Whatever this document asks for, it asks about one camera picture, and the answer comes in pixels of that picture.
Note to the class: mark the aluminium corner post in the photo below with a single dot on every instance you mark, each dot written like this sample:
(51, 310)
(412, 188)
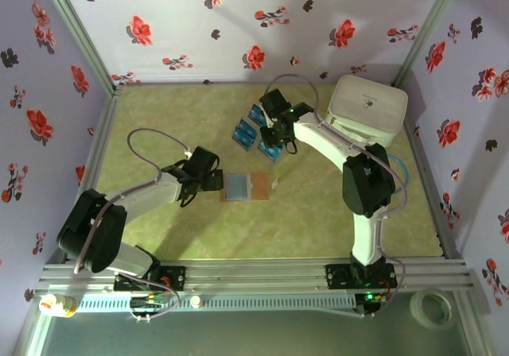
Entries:
(79, 34)
(425, 26)

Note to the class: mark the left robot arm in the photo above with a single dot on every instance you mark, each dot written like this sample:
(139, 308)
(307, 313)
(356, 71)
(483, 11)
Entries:
(93, 233)

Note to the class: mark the blue VIP card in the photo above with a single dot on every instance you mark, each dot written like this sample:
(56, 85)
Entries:
(242, 138)
(248, 130)
(271, 154)
(236, 186)
(254, 114)

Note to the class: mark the aluminium side rail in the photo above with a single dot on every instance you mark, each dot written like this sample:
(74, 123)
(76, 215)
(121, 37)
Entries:
(422, 153)
(106, 121)

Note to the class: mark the clear tape roll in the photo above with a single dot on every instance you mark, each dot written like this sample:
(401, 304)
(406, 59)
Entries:
(414, 306)

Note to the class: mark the white zip pouch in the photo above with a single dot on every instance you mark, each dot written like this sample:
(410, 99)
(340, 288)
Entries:
(370, 101)

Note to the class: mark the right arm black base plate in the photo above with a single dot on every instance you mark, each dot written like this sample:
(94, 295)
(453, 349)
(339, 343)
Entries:
(338, 276)

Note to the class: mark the aluminium frame leg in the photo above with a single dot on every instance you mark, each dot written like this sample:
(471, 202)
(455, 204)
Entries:
(29, 336)
(473, 332)

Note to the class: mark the blue tube stethoscope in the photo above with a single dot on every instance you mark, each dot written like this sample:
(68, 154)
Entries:
(405, 171)

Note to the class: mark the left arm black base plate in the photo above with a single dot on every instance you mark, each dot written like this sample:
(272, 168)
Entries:
(175, 276)

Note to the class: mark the tan leather card holder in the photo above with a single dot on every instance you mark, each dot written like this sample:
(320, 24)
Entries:
(260, 185)

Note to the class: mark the white bottle yellow cap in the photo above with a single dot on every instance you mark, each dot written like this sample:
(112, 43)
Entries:
(55, 305)

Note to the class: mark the aluminium mounting rail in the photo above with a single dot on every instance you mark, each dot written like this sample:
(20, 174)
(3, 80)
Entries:
(258, 276)

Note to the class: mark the small white knob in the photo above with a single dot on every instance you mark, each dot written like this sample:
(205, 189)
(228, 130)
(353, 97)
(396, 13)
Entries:
(195, 301)

